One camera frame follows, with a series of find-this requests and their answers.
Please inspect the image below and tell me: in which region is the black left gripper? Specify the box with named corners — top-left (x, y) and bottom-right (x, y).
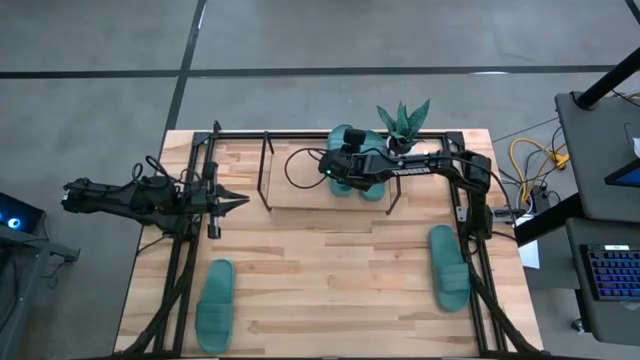
top-left (196, 180), bottom-right (251, 241)

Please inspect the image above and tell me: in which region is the teal green rubber slide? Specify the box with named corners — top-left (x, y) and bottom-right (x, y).
top-left (362, 129), bottom-right (389, 203)
top-left (428, 224), bottom-right (473, 314)
top-left (194, 258), bottom-right (237, 356)
top-left (327, 123), bottom-right (359, 198)

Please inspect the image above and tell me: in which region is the white plant pot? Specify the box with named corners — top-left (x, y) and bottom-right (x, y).
top-left (389, 137), bottom-right (417, 157)

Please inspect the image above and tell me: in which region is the green snake plant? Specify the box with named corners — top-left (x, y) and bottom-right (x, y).
top-left (375, 98), bottom-right (431, 151)

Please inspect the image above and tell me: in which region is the white paper sheet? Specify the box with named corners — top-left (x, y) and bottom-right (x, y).
top-left (517, 214), bottom-right (542, 270)

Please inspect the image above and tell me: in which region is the grey metal stand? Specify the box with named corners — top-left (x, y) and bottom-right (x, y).
top-left (0, 224), bottom-right (81, 359)

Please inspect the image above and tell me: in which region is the black computer with blue light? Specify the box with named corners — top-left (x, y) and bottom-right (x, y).
top-left (0, 192), bottom-right (46, 236)

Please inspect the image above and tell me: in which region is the grey workstation cart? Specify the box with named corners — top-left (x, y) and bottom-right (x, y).
top-left (553, 91), bottom-right (640, 347)

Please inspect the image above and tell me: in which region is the flat computer monitor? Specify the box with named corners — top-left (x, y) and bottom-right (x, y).
top-left (603, 158), bottom-right (640, 189)

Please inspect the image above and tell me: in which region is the backlit computer keyboard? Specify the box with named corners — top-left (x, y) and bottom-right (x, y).
top-left (579, 243), bottom-right (640, 302)

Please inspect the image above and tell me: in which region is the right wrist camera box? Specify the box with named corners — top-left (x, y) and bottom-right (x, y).
top-left (342, 127), bottom-right (368, 154)

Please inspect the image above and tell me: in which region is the black aluminium rig frame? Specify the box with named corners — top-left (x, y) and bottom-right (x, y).
top-left (117, 119), bottom-right (544, 360)

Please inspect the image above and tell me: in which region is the black wire wooden shoe shelf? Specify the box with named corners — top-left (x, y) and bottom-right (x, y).
top-left (256, 130), bottom-right (403, 217)

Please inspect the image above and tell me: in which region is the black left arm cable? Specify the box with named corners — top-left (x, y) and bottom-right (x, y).
top-left (131, 155), bottom-right (174, 187)

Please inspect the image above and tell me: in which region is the yellow cable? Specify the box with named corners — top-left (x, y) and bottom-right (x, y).
top-left (508, 137), bottom-right (571, 206)

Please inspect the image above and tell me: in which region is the black monitor mount pole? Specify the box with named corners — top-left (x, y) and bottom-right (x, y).
top-left (574, 46), bottom-right (640, 111)

